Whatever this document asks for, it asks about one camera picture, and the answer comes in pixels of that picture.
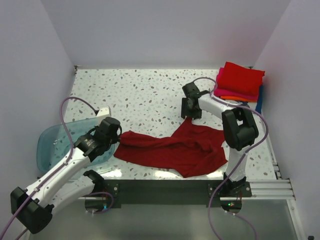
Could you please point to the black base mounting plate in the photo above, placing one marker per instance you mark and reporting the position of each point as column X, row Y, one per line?
column 169, row 192

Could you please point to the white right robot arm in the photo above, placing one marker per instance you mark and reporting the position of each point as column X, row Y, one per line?
column 239, row 129

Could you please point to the dark red t shirt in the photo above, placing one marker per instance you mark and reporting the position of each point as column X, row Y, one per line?
column 192, row 150

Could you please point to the bright red folded shirt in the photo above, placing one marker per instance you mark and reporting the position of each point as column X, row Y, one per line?
column 241, row 80

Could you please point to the translucent blue plastic bin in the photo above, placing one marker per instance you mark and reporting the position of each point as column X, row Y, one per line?
column 54, row 144

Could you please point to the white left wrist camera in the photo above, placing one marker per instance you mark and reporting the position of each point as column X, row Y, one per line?
column 102, row 113

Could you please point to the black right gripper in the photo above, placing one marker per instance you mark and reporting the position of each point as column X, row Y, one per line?
column 196, row 115

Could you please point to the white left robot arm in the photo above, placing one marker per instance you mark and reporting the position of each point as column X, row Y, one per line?
column 36, row 205

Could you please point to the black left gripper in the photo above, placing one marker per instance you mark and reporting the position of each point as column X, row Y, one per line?
column 115, row 138

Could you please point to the orange folded shirt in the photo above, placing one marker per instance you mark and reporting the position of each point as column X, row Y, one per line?
column 238, row 99

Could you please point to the pink folded shirt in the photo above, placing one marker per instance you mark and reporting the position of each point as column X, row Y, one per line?
column 224, row 92

